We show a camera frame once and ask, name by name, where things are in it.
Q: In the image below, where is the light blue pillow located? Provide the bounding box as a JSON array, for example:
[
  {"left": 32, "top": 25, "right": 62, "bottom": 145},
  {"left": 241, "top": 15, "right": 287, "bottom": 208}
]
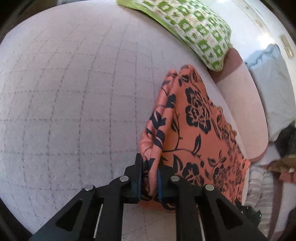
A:
[{"left": 245, "top": 44, "right": 295, "bottom": 142}]

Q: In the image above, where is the brown patterned cloth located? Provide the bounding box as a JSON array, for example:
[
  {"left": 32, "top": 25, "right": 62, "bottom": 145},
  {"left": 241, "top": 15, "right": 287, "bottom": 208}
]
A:
[{"left": 267, "top": 155, "right": 296, "bottom": 184}]

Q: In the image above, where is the pink bolster cushion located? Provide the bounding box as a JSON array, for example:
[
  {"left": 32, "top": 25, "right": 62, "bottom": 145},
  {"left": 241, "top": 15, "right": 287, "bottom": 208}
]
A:
[{"left": 209, "top": 48, "right": 268, "bottom": 163}]

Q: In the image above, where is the dark furry item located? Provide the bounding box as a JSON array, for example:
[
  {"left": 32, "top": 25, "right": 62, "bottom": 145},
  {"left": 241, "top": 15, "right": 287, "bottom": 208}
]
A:
[{"left": 274, "top": 124, "right": 295, "bottom": 158}]

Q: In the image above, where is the green white patterned pillow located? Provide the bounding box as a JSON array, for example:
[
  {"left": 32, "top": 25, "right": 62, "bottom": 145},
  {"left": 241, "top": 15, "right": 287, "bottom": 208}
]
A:
[{"left": 117, "top": 0, "right": 232, "bottom": 72}]

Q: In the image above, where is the striped grey fabric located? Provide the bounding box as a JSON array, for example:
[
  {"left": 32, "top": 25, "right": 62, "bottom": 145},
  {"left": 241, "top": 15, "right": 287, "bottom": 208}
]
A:
[{"left": 245, "top": 165, "right": 274, "bottom": 237}]

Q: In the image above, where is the orange black floral garment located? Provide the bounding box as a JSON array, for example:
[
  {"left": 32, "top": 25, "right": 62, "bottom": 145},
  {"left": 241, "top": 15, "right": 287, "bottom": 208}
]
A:
[{"left": 139, "top": 65, "right": 250, "bottom": 203}]

